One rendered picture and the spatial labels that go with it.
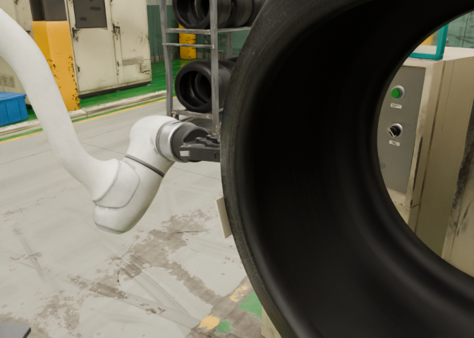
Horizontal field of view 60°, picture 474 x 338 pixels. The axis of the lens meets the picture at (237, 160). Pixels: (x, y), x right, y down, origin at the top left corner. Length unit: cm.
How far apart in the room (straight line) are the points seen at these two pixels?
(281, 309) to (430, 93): 68
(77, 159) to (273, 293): 51
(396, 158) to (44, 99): 87
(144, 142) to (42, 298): 159
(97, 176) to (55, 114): 15
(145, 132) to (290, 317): 54
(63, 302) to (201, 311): 70
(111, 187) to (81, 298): 148
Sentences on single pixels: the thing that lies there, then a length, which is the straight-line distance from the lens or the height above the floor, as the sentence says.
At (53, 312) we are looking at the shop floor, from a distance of 230.
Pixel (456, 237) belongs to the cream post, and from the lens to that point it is 83.
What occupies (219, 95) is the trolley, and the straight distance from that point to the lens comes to 407.
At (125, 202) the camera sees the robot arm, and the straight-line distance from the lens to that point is 91.
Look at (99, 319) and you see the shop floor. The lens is 219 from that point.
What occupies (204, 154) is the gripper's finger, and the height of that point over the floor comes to 113.
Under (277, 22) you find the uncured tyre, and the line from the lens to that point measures 46.
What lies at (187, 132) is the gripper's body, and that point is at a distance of 84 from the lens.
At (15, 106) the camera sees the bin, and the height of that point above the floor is 20.
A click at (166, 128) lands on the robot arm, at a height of 114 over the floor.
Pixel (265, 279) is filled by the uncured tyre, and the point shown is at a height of 105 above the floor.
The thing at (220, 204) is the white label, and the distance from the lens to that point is 62.
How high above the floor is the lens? 139
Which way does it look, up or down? 21 degrees down
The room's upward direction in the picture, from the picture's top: straight up
